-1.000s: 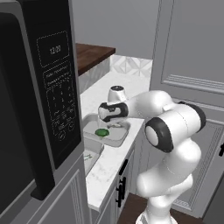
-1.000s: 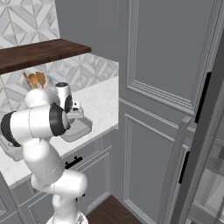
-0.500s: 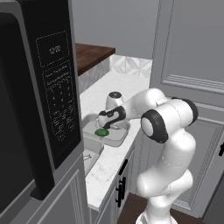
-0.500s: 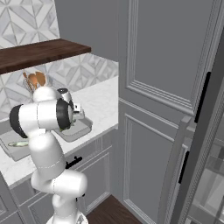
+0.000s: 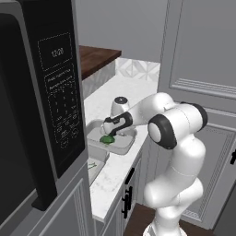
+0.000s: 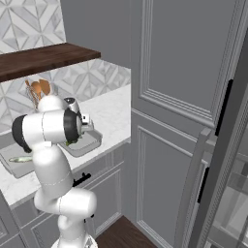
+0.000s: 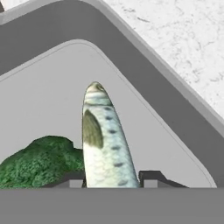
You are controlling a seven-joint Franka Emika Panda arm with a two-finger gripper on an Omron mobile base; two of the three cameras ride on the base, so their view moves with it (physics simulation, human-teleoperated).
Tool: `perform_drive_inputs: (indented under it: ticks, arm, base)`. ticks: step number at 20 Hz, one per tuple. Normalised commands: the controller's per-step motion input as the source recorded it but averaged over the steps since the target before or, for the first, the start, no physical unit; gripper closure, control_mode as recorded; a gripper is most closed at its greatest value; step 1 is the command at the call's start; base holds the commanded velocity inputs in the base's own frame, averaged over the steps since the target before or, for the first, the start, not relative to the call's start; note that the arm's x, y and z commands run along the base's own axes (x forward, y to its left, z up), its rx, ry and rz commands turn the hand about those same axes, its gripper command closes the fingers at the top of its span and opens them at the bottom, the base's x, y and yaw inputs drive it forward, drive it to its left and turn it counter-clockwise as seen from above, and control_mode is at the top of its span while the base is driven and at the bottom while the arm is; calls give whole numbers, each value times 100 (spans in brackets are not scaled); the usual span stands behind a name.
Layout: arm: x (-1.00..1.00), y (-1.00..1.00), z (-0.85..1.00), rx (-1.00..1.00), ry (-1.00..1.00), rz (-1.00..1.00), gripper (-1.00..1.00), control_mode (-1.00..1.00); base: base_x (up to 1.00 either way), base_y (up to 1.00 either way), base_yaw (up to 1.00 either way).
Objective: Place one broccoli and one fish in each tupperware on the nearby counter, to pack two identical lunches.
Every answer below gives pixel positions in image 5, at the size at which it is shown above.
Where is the grey tupperware container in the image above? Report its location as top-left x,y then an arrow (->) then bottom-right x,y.
86,119 -> 138,157
88,157 -> 107,186

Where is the grey cabinet panel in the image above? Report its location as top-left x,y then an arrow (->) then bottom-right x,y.
0,159 -> 97,236

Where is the black microwave oven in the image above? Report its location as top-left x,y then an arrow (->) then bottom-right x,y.
0,0 -> 88,226

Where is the dark wooden shelf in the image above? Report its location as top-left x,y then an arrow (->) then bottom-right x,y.
78,44 -> 123,81

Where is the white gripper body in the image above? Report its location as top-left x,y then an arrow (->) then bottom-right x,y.
102,117 -> 119,136

